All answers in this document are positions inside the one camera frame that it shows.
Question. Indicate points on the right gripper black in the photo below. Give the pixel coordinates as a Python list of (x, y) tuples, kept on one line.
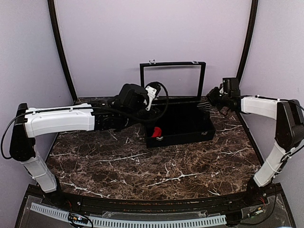
[(211, 95)]

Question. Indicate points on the striped black white sock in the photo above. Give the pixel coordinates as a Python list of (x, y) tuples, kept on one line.
[(204, 106)]

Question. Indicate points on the black display box glass lid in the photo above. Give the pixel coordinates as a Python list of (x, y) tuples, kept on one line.
[(182, 122)]

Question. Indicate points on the red Santa Christmas sock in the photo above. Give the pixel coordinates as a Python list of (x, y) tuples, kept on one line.
[(157, 132)]

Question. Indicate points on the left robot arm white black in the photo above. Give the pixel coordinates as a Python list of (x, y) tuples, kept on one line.
[(32, 122)]

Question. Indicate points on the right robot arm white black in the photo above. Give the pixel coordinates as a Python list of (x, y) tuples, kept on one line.
[(289, 132)]

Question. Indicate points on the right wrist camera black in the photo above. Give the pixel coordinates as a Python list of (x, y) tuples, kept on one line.
[(230, 87)]

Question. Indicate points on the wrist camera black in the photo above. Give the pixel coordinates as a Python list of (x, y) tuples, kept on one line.
[(133, 98), (230, 87)]

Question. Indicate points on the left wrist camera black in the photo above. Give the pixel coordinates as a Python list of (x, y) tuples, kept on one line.
[(133, 98)]

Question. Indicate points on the right black frame post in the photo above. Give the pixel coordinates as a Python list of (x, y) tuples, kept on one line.
[(248, 39)]

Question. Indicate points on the black frame post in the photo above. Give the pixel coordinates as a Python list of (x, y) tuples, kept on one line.
[(60, 49), (248, 39)]

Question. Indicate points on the left circuit board with wires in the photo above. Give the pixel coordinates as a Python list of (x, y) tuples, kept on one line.
[(78, 220)]

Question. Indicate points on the circuit board with wires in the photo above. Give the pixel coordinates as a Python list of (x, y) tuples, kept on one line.
[(78, 220), (260, 214)]

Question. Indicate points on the black front rail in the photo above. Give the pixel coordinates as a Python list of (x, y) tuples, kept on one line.
[(231, 203)]

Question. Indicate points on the white slotted cable duct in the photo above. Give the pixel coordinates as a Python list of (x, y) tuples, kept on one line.
[(125, 220)]

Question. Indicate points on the right circuit board with wires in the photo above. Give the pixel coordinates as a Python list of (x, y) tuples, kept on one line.
[(260, 214)]

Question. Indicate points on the left black frame post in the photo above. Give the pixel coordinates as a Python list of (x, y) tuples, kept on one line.
[(60, 49)]

